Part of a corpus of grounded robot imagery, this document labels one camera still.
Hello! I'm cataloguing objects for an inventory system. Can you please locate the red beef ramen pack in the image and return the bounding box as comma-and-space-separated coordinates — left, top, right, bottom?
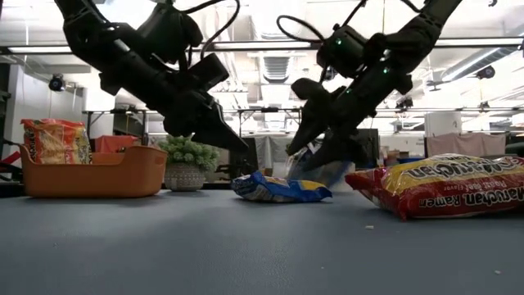
345, 152, 524, 221

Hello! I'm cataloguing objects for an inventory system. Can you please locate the orange plastic bin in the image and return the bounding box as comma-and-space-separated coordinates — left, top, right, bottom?
19, 143, 169, 199

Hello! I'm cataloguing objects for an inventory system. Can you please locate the grey hanging cloth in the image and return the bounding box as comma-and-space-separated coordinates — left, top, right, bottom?
254, 136, 274, 169

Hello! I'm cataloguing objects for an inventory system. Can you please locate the red chair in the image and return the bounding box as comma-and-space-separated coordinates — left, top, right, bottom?
93, 135, 140, 153

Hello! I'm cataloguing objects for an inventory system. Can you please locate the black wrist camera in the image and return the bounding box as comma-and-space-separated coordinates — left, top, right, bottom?
137, 2, 205, 65
317, 24, 369, 79

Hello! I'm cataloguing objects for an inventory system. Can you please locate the slanted silver ceiling duct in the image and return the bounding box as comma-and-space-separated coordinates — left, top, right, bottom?
440, 45, 521, 82

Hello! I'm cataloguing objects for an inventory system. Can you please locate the ribbed silver ceiling duct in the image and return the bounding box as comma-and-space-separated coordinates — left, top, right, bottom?
250, 0, 307, 83

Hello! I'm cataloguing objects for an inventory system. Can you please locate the black background monitor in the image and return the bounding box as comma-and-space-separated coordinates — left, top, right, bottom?
359, 127, 380, 167

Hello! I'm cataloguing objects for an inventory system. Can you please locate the beige cloth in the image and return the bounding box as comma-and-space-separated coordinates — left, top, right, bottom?
425, 131, 507, 157

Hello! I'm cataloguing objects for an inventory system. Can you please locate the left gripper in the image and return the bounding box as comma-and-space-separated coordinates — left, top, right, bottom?
100, 40, 250, 152

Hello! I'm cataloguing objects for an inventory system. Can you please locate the white square column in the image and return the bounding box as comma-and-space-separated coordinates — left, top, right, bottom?
424, 111, 463, 137

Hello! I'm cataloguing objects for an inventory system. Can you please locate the orange chicken ramen pack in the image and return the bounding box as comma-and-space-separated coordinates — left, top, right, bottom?
20, 118, 92, 166

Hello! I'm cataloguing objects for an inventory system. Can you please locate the green potted plant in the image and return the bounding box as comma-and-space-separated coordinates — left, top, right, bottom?
157, 134, 221, 193

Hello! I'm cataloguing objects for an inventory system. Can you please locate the blue soy sauce ramen pack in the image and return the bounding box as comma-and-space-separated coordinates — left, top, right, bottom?
286, 141, 356, 188
230, 170, 333, 204

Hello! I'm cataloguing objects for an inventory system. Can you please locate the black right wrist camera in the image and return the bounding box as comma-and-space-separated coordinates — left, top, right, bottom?
317, 24, 369, 79

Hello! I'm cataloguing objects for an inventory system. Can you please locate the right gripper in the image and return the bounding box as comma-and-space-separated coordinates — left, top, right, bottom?
286, 61, 413, 171

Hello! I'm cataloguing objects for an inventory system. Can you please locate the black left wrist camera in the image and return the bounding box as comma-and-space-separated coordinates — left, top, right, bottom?
137, 2, 205, 65

